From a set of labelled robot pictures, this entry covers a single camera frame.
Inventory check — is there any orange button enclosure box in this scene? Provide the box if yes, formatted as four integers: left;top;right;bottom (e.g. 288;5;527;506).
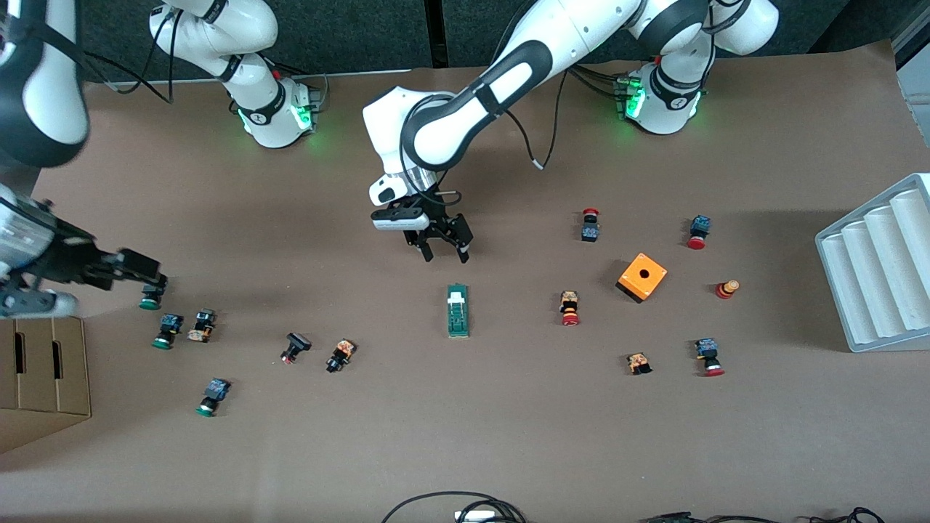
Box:
616;252;668;304

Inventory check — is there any brown cardboard box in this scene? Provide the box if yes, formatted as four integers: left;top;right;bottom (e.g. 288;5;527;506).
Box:
0;316;92;455

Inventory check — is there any black base cable bundle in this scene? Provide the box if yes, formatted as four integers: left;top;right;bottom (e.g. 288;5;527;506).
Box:
278;62;330;111
567;64;627;102

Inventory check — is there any black push button red ring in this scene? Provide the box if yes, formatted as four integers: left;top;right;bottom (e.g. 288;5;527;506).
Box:
280;332;312;365

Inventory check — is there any thin black cable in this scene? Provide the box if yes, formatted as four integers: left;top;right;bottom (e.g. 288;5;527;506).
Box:
809;506;887;523

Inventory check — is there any green load switch white handle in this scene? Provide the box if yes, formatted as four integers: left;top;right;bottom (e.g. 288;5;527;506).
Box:
446;283;471;338

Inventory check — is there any black cable with connector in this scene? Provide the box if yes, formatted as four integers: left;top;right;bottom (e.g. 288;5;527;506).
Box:
639;511;772;523

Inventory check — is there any black push button orange block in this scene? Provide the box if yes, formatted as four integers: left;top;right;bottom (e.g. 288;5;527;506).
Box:
325;338;357;374

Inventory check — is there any black looped cable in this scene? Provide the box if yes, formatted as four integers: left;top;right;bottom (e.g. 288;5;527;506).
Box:
381;492;527;523

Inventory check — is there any white ribbed tray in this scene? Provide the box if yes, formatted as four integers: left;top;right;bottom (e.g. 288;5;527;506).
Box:
814;172;930;354

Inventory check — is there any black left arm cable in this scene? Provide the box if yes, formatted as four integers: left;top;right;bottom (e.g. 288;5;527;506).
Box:
505;69;571;173

